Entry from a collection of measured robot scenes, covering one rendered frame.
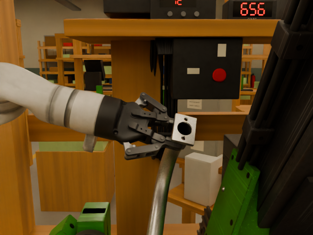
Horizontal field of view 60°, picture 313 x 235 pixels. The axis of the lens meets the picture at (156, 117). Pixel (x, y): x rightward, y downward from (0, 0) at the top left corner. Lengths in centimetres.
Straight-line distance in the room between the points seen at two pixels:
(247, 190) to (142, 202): 47
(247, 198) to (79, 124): 30
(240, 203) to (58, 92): 35
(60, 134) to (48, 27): 1048
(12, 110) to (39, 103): 7
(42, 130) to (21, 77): 48
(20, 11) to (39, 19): 75
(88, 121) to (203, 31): 36
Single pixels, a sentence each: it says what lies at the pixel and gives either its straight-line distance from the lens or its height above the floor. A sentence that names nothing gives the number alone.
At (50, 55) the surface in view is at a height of 171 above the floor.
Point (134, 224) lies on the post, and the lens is 93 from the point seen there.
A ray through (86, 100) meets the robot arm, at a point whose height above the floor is 138.
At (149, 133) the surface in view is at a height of 132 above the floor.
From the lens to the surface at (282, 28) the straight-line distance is 34.
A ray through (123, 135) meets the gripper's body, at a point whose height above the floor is 132.
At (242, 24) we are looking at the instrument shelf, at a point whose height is 153.
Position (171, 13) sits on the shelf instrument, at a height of 156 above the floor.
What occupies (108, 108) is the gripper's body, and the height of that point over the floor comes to 137.
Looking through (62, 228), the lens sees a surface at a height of 115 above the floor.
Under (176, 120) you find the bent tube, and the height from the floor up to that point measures 134.
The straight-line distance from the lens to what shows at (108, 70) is 754.
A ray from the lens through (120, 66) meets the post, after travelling 78.
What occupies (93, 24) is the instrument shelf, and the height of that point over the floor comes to 153.
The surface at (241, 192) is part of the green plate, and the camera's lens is 49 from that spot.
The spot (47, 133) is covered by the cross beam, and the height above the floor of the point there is 121.
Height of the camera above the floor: 144
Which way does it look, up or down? 11 degrees down
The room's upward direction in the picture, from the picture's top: straight up
